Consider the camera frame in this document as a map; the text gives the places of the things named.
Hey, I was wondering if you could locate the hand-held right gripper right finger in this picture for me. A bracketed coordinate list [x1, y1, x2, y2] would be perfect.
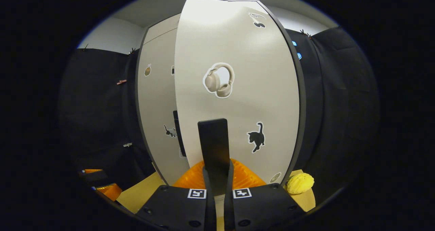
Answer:
[224, 159, 306, 231]

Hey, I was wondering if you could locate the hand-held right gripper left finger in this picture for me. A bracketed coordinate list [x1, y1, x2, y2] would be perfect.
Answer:
[136, 160, 216, 231]

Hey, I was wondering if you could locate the grey cabinet door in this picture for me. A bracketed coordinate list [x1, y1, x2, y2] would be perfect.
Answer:
[174, 0, 300, 196]
[137, 29, 189, 185]

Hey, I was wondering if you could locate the grey double-door shoe cabinet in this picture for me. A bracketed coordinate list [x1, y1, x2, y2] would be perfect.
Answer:
[135, 0, 307, 187]

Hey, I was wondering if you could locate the grey cabinet drawer front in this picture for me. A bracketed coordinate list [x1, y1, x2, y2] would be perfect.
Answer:
[146, 14, 180, 45]

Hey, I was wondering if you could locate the yellow ribbed toy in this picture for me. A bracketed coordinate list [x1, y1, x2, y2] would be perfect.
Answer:
[286, 173, 315, 195]

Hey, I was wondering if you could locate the black backdrop cloth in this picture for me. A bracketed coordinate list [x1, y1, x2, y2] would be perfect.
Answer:
[58, 25, 379, 204]

